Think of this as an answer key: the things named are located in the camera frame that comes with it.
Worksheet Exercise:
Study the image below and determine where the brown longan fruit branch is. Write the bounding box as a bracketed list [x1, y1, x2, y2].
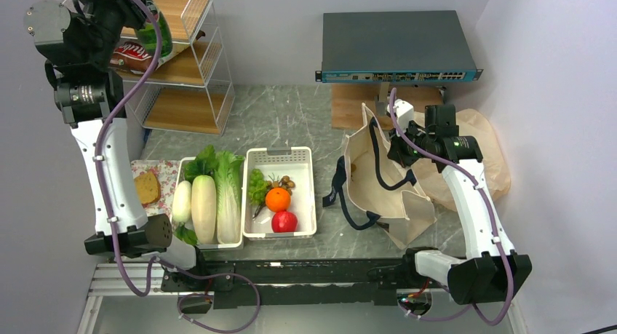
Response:
[247, 175, 295, 218]

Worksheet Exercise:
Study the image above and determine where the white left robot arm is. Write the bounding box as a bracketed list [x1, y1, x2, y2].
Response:
[23, 0, 210, 290]

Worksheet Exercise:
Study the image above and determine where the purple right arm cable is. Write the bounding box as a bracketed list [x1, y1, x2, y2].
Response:
[388, 87, 516, 327]

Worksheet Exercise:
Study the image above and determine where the white wire wooden shelf rack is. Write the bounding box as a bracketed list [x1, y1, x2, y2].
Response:
[127, 0, 235, 135]

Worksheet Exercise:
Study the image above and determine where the brown bread slice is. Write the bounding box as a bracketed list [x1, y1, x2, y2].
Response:
[133, 171, 161, 207]

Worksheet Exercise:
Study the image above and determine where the orange fruit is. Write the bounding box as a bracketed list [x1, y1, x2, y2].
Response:
[265, 187, 291, 213]

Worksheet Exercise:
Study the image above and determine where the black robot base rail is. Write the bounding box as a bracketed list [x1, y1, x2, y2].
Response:
[89, 254, 437, 309]

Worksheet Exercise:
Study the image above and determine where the wooden board with metal stand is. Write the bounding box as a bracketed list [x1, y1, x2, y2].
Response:
[331, 84, 443, 130]

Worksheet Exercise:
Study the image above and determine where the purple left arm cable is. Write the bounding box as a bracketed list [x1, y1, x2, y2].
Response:
[94, 0, 262, 334]

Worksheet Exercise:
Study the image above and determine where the green glass bottle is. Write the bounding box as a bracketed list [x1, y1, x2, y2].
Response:
[135, 0, 173, 59]

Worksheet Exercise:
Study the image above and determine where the floral pattern tray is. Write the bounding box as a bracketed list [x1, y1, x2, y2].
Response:
[131, 160, 179, 217]

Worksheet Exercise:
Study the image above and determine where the green lettuce leaf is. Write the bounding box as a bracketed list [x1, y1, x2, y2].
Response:
[214, 151, 244, 244]

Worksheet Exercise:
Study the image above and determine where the dark grey network switch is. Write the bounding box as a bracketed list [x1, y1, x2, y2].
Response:
[314, 10, 483, 85]

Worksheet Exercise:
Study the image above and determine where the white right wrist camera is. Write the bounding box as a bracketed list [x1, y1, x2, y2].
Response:
[388, 99, 415, 131]

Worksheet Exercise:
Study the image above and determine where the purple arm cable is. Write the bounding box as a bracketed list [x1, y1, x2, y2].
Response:
[388, 87, 516, 327]
[94, 0, 262, 334]

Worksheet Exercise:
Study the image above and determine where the large white daikon radish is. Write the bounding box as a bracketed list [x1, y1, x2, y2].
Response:
[183, 145, 218, 244]

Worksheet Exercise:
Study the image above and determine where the red chips snack bag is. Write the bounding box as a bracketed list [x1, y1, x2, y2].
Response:
[109, 31, 206, 76]

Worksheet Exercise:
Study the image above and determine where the beige canvas tote bag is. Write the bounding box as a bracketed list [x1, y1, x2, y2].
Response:
[322, 104, 437, 249]

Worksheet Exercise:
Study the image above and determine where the left white plastic basket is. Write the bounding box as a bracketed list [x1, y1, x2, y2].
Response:
[171, 156, 244, 250]

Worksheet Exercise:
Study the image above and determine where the orange plastic grocery bag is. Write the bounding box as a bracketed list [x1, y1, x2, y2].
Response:
[412, 108, 511, 211]

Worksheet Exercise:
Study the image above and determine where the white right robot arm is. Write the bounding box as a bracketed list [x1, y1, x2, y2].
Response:
[388, 99, 532, 305]

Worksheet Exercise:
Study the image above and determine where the red pepper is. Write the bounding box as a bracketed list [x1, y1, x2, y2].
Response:
[271, 210, 298, 233]

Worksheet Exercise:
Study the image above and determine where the right white plastic basket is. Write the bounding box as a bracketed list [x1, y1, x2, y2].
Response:
[241, 146, 317, 240]

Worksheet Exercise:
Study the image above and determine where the white plastic basket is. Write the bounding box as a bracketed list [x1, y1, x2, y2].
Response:
[241, 146, 317, 240]
[171, 156, 244, 250]

